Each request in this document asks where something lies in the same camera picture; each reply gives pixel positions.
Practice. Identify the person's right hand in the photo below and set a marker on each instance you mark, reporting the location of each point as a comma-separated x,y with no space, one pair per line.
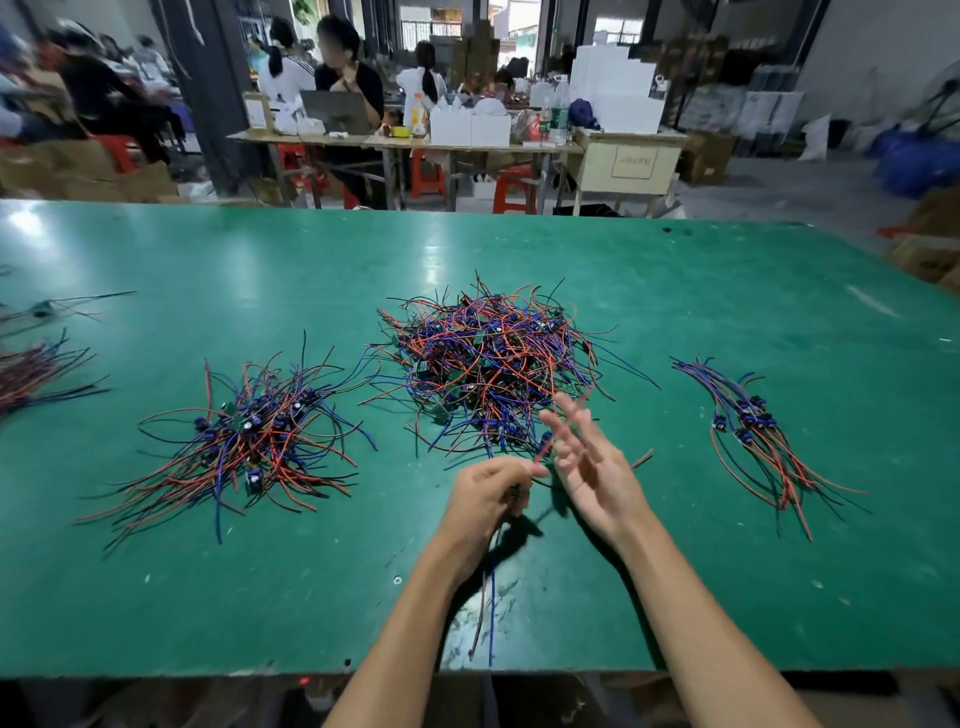
600,477

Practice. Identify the person's left hand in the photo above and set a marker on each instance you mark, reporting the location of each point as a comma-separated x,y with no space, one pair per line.
480,510

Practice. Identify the person's left forearm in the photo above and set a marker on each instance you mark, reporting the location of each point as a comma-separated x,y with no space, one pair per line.
402,653

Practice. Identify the person's right forearm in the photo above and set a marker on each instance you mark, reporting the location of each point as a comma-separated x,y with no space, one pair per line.
713,638

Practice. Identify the red plastic stool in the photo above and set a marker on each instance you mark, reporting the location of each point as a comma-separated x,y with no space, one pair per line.
117,153
515,189
426,173
297,165

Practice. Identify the cream cabinet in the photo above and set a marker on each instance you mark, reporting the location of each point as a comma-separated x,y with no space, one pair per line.
627,165

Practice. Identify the brown cardboard box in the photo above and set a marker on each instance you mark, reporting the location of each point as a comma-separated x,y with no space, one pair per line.
708,158

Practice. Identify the dark blue bag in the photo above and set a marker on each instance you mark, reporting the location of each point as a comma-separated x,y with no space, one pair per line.
584,114

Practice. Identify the row of white containers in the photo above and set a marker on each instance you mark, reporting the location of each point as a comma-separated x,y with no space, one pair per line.
471,126

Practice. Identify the long wooden work table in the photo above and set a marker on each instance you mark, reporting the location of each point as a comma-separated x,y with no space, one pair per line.
405,143

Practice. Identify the stack of white boxes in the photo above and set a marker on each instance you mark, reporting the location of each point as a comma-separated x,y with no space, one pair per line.
618,87

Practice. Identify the grey laptop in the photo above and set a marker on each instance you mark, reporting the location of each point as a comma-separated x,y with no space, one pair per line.
336,111

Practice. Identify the heap of blue bags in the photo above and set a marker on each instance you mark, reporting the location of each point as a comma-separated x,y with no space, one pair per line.
918,162

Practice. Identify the dark pillar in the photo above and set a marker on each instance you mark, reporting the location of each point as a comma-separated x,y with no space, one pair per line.
210,83

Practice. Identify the row of cardboard boxes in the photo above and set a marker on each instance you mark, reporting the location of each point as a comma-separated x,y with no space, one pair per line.
83,173

